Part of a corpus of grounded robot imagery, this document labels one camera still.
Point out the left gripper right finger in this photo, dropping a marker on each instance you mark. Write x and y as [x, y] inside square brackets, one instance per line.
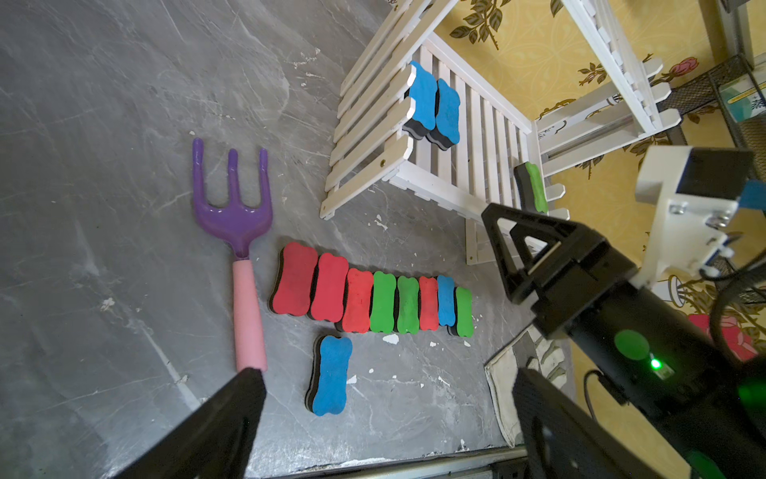
[564, 442]

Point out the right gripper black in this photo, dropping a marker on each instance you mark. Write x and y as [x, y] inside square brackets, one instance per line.
[584, 287]

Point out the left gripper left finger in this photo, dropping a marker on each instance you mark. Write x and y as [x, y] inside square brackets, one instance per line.
[215, 441]

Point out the green eraser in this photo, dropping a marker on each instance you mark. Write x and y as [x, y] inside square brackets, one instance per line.
[408, 312]
[531, 188]
[383, 298]
[464, 322]

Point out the blue eraser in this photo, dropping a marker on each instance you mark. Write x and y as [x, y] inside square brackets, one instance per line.
[446, 301]
[327, 392]
[446, 132]
[424, 92]

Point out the red eraser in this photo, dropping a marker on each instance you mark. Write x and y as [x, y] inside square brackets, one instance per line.
[358, 295]
[429, 306]
[328, 299]
[292, 294]

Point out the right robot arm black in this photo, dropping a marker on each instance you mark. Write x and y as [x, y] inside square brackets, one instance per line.
[709, 406]

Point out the white two-tier slatted shelf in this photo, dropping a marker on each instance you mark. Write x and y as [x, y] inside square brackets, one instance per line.
[371, 146]

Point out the grey work glove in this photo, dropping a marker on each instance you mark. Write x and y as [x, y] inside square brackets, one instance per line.
[518, 375]

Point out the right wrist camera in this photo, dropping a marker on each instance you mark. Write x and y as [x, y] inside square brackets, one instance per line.
[696, 193]

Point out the purple garden fork pink handle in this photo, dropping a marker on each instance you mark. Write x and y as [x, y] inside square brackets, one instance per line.
[238, 225]

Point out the black wire wall basket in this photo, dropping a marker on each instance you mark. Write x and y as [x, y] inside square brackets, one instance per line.
[703, 91]

